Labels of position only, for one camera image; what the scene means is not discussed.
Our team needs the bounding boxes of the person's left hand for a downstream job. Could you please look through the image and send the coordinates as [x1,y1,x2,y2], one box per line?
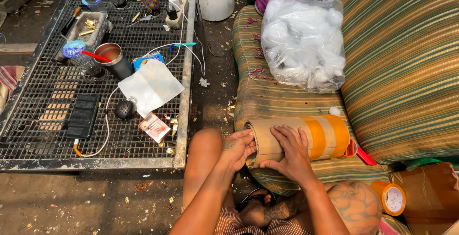
[222,129,257,173]

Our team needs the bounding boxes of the person's right hand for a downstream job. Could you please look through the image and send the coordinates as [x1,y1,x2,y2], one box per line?
[260,125,318,186]

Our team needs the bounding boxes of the cardboard roll with orange tape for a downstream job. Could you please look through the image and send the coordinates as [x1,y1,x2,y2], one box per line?
[245,115,350,168]

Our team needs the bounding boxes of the person's left leg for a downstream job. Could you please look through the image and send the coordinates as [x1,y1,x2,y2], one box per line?
[181,128,235,211]

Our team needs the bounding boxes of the person's leg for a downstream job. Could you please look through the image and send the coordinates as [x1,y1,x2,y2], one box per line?
[238,179,384,235]
[181,128,235,211]

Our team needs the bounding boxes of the black sandal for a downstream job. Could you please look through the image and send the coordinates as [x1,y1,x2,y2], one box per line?
[235,187,277,213]

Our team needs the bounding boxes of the striped shorts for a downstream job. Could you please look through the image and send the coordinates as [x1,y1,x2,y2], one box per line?
[180,206,313,235]

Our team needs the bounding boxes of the red and white packet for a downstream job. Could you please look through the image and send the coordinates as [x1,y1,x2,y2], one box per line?
[138,112,172,144]

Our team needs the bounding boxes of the white paper sheet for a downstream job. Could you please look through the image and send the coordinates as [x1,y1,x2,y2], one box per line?
[117,59,186,119]

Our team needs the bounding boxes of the clear bag of white stuffing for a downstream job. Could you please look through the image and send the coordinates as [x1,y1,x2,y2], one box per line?
[260,0,347,94]

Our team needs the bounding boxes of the person's right leg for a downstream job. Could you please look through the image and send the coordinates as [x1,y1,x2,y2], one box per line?
[238,179,384,235]

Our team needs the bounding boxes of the black round speaker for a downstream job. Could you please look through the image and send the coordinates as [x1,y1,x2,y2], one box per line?
[114,99,137,120]

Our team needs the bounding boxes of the blue packet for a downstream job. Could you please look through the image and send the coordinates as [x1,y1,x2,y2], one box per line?
[132,52,166,73]

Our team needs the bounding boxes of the white power strip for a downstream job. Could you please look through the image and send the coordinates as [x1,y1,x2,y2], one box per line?
[165,0,190,30]

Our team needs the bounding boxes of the black plug adapter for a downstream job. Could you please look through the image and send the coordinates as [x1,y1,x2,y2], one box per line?
[166,4,179,21]

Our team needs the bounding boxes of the steel tumbler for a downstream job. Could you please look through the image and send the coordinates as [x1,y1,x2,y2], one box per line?
[93,42,134,82]

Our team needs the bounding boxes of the black phone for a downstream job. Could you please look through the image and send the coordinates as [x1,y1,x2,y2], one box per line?
[65,93,100,140]

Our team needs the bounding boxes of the colourful dotted glass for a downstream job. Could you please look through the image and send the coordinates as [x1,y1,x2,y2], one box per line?
[139,0,162,18]

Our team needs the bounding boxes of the green and yellow striped sofa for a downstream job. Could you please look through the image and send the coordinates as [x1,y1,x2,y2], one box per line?
[232,0,459,197]

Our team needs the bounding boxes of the red straw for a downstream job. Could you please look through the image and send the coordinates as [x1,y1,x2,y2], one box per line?
[81,50,113,63]

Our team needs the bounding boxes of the green cloth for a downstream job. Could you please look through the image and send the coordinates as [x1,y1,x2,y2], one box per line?
[404,155,459,172]

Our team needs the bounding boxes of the glass mug with blue lid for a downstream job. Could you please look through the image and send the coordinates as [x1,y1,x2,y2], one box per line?
[62,40,109,84]

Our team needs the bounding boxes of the brown cardboard box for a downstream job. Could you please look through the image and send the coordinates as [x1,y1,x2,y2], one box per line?
[389,162,459,235]

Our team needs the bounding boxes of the grey tray with gold pieces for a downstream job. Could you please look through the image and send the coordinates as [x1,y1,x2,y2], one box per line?
[67,11,110,51]

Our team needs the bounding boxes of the metal grid table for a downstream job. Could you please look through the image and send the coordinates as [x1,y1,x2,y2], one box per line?
[0,0,207,173]

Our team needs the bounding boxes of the black stick with orange tip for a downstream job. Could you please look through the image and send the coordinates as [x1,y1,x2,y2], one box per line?
[53,7,82,64]

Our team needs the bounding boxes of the red striped cloth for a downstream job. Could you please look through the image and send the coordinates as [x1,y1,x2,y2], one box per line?
[0,65,26,114]

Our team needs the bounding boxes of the white cable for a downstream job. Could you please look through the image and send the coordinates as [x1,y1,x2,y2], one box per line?
[73,0,207,158]

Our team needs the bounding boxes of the glass with blue ring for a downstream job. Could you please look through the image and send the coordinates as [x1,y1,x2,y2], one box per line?
[81,0,108,13]

